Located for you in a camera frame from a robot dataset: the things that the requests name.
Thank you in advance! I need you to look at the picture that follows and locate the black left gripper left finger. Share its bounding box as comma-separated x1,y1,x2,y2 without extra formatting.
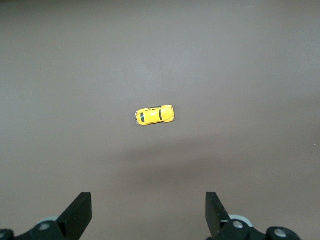
0,191,93,240

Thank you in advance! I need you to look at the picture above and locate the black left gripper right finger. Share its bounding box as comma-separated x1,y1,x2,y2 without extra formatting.
205,191,300,240

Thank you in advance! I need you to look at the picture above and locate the yellow beetle toy car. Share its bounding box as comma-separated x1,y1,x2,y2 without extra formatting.
133,104,175,127

